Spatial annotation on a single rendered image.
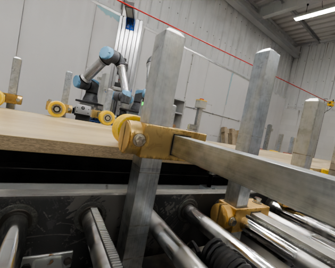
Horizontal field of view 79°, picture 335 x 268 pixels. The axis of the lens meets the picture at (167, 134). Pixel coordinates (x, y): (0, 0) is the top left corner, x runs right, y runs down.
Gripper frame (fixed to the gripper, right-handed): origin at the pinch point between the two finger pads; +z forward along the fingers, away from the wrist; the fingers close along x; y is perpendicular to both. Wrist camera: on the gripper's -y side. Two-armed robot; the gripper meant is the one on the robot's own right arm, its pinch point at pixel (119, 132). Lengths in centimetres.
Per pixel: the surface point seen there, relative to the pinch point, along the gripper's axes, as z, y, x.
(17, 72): -27, -30, 70
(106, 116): -13, -52, 26
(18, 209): -2, -133, 55
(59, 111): -11, -52, 49
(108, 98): -24.3, -30.1, 21.7
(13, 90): -17, -30, 71
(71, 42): -115, 237, 36
